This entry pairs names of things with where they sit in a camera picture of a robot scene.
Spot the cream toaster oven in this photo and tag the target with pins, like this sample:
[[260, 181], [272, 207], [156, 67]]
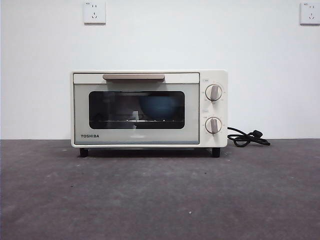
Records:
[[215, 75]]

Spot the white wall socket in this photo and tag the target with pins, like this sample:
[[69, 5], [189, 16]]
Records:
[[94, 12], [310, 13]]

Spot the blue bowl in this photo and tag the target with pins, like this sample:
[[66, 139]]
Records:
[[157, 107]]

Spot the beige oven knob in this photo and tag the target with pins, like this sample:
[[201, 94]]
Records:
[[213, 125], [213, 93]]

